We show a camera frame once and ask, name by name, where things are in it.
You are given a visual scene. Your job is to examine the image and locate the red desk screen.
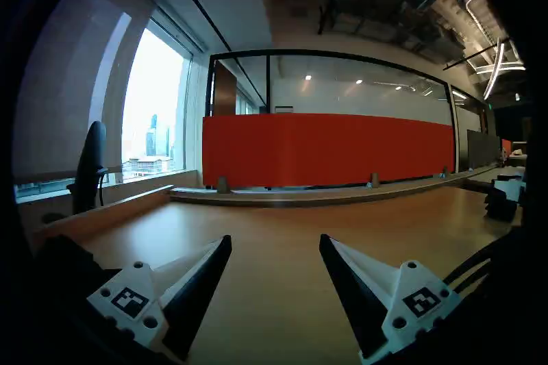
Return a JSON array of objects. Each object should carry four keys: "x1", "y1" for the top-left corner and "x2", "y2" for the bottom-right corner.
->
[{"x1": 201, "y1": 112, "x2": 455, "y2": 195}]

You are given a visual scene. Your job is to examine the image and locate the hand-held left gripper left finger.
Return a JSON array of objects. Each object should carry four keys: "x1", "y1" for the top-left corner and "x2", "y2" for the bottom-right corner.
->
[{"x1": 86, "y1": 234, "x2": 234, "y2": 362}]

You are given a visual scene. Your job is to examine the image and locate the black cable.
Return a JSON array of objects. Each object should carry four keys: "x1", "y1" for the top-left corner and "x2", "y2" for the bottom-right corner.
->
[
  {"x1": 447, "y1": 263, "x2": 493, "y2": 294},
  {"x1": 443, "y1": 243, "x2": 499, "y2": 287}
]

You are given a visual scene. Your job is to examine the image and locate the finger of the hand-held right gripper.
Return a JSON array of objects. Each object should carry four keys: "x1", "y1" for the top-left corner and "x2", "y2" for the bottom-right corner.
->
[{"x1": 484, "y1": 176, "x2": 527, "y2": 224}]

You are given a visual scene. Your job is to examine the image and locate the grey desk screen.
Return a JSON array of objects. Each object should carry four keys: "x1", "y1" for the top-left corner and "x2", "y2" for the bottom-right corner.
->
[{"x1": 466, "y1": 129, "x2": 501, "y2": 171}]

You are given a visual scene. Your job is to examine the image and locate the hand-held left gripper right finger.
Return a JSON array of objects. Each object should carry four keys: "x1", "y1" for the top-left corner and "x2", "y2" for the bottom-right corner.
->
[{"x1": 319, "y1": 234, "x2": 464, "y2": 364}]

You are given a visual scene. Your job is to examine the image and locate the black office chair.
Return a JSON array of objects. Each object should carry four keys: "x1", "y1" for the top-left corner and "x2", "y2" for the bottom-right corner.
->
[{"x1": 65, "y1": 120, "x2": 109, "y2": 216}]

